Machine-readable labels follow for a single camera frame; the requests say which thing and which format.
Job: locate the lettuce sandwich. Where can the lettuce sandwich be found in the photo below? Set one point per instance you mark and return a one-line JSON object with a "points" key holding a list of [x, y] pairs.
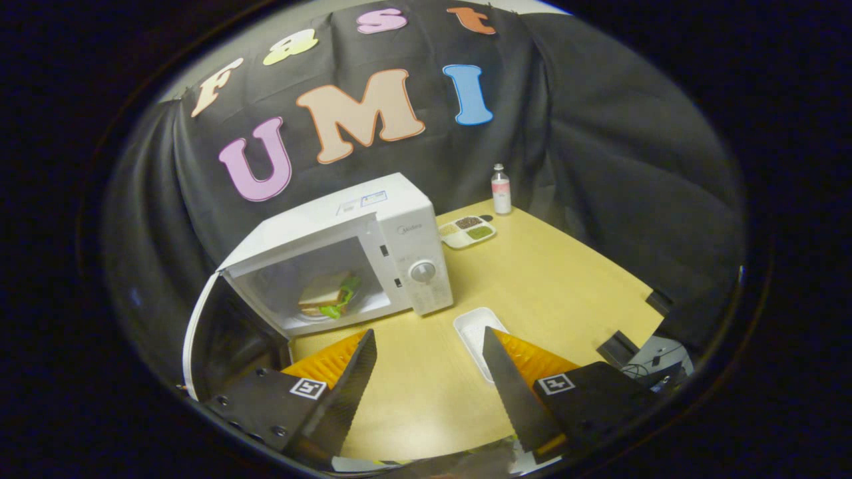
{"points": [[326, 293]]}

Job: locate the clear bottle with pink label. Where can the clear bottle with pink label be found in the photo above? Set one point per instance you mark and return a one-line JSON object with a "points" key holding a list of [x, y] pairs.
{"points": [[501, 193]]}

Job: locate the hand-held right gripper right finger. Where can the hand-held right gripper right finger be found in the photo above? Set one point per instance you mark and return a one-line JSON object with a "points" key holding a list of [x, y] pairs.
{"points": [[512, 392]]}

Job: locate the white microwave oven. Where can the white microwave oven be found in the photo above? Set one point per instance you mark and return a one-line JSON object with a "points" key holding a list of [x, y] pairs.
{"points": [[346, 213]]}

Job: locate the black backdrop cloth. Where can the black backdrop cloth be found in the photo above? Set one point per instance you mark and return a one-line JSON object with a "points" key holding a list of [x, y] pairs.
{"points": [[599, 166]]}

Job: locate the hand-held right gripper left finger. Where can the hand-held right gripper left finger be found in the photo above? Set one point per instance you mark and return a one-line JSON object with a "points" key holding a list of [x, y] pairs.
{"points": [[346, 392]]}

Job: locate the white divided dish of grains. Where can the white divided dish of grains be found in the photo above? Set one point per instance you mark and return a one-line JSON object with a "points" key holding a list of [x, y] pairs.
{"points": [[466, 231]]}

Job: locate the white rectangular tray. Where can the white rectangular tray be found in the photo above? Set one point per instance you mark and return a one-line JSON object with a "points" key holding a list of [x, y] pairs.
{"points": [[474, 326]]}

